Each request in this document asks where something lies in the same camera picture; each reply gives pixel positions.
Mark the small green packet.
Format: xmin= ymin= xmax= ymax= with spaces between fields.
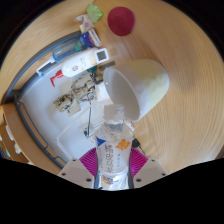
xmin=85 ymin=3 xmax=104 ymax=24

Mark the small white digital clock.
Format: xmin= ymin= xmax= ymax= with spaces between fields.
xmin=94 ymin=47 xmax=110 ymax=63

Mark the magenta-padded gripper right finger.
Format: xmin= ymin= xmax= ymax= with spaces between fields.
xmin=126 ymin=147 xmax=169 ymax=190

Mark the wooden shelf unit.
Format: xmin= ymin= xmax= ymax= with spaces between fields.
xmin=0 ymin=103 xmax=61 ymax=174

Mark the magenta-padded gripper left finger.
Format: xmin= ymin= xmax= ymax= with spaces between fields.
xmin=57 ymin=147 xmax=101 ymax=190

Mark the wooden tree-man figurine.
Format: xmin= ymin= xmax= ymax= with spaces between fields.
xmin=53 ymin=71 xmax=104 ymax=116

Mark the flat round red coaster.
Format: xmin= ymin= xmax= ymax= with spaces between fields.
xmin=107 ymin=6 xmax=136 ymax=37

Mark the clear plastic drink bottle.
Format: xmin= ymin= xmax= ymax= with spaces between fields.
xmin=94 ymin=104 xmax=134 ymax=192

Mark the cream white mug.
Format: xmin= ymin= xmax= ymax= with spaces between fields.
xmin=102 ymin=58 xmax=170 ymax=122

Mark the blue packet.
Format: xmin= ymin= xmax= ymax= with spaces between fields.
xmin=79 ymin=29 xmax=103 ymax=48

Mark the grey metal bed frame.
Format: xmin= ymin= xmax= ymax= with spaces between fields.
xmin=1 ymin=29 xmax=84 ymax=168

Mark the white red-pump lotion bottle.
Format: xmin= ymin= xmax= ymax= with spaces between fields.
xmin=49 ymin=49 xmax=101 ymax=88

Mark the clear blue spray bottle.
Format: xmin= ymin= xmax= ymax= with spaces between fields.
xmin=35 ymin=42 xmax=86 ymax=78

